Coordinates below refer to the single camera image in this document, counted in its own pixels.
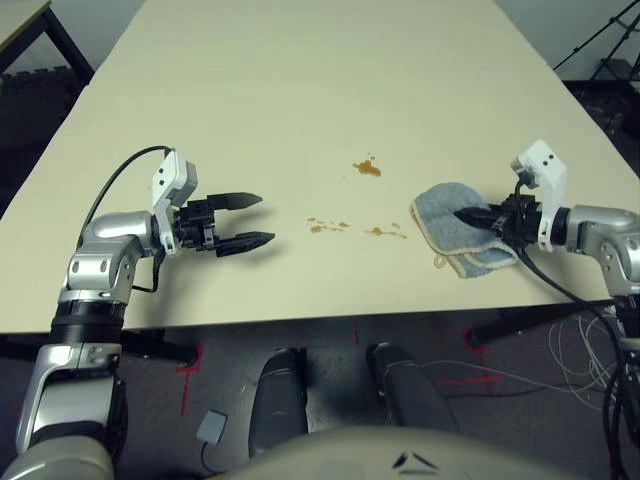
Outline beige side table black legs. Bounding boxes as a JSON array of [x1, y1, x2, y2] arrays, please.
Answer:
[[0, 0, 97, 87]]

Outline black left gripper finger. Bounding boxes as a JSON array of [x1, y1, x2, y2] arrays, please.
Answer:
[[207, 190, 265, 213], [214, 230, 277, 259]]

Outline light blue terry rag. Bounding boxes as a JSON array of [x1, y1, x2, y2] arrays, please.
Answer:
[[410, 181, 522, 280]]

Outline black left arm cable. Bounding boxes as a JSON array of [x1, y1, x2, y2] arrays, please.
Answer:
[[81, 145, 174, 294]]

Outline brown liquid spill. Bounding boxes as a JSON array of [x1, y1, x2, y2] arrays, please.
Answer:
[[305, 215, 351, 235], [364, 222, 409, 240], [351, 152, 383, 179]]

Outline black equipment pile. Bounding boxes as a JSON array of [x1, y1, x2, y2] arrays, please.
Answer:
[[587, 78, 640, 135]]

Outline small grey floor box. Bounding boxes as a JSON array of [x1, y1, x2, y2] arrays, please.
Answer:
[[195, 409, 230, 444]]

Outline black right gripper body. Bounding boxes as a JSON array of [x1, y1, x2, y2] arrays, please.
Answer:
[[492, 193, 544, 249]]

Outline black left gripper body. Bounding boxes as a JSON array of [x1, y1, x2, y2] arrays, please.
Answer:
[[172, 196, 225, 255]]

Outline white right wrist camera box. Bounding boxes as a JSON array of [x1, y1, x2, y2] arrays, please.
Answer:
[[509, 139, 569, 252]]

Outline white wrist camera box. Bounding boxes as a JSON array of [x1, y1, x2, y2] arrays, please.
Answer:
[[148, 146, 200, 257], [509, 139, 569, 252]]

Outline black foam floor mat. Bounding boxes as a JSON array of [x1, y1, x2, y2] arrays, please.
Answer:
[[0, 67, 95, 221]]

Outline dark grey left robot leg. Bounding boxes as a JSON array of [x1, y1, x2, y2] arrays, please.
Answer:
[[247, 347, 310, 459]]

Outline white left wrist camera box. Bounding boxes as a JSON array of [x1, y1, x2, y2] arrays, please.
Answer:
[[148, 146, 200, 257]]

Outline dark grey robot leg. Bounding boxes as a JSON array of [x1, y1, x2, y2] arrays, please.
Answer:
[[365, 341, 460, 435], [247, 347, 310, 459]]

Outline black tripod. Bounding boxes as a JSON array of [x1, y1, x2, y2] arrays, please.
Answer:
[[551, 8, 640, 82]]

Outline grey robot torso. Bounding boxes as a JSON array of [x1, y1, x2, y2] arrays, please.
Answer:
[[218, 426, 574, 480]]

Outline white floor cable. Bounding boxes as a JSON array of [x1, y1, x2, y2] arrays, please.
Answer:
[[422, 313, 624, 409]]

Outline dark grey right robot leg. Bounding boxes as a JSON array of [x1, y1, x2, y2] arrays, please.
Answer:
[[365, 341, 460, 435]]

